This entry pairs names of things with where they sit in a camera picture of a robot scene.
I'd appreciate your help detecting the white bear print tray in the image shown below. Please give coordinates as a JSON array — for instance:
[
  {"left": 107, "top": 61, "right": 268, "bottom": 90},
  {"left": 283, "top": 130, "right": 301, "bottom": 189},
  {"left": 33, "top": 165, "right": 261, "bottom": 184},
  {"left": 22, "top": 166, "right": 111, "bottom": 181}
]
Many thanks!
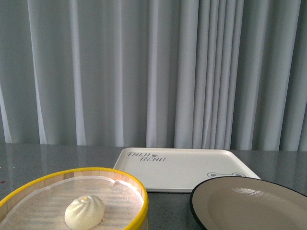
[{"left": 114, "top": 148, "right": 258, "bottom": 193}]

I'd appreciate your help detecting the beige plate with black rim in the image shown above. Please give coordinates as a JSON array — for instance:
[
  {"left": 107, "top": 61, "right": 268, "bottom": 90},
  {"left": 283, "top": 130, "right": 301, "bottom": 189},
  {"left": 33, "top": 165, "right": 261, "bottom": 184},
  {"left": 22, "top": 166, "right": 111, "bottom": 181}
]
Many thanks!
[{"left": 190, "top": 177, "right": 307, "bottom": 230}]

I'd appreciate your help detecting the yellow rimmed bamboo steamer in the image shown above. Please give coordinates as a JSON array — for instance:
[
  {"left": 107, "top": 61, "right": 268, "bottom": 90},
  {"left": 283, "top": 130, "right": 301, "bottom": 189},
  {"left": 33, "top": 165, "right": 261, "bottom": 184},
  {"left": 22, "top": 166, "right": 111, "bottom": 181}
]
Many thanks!
[{"left": 0, "top": 167, "right": 149, "bottom": 230}]

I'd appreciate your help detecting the white steamed bun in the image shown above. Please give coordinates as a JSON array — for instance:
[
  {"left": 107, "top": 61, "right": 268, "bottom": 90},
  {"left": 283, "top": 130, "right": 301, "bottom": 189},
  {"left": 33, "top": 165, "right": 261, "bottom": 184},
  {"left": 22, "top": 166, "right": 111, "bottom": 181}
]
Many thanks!
[{"left": 64, "top": 195, "right": 106, "bottom": 230}]

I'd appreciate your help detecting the white mesh steamer liner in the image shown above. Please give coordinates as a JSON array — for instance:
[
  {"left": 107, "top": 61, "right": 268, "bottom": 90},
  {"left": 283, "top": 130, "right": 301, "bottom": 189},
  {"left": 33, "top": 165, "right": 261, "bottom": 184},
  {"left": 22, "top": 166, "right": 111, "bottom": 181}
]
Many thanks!
[{"left": 0, "top": 176, "right": 143, "bottom": 230}]

